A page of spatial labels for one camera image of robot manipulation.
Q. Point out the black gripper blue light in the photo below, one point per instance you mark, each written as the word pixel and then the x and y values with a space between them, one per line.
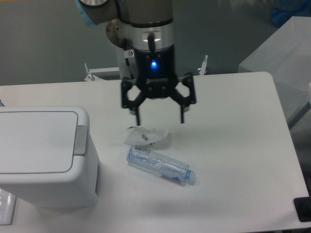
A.
pixel 156 72

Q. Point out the white push-lid trash can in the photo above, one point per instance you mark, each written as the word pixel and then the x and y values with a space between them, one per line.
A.
pixel 47 156

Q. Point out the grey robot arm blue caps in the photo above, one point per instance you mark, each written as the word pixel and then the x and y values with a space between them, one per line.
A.
pixel 143 29

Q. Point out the crumpled white plastic wrapper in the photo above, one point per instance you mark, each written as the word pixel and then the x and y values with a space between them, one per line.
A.
pixel 140 136

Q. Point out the silver table clamp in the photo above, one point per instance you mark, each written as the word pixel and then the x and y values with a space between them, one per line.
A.
pixel 203 69

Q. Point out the clear crushed plastic bottle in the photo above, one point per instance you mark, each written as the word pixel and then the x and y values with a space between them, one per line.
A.
pixel 160 165

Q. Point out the white covered side box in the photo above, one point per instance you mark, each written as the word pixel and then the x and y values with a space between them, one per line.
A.
pixel 286 55

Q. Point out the blue plastic bag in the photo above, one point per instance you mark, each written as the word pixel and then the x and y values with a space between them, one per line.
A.
pixel 283 10

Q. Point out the black device at table edge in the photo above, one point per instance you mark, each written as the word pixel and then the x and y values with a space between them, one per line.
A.
pixel 303 208

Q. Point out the white mounting bracket frame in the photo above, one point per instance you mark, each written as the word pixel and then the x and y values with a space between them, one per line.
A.
pixel 100 74

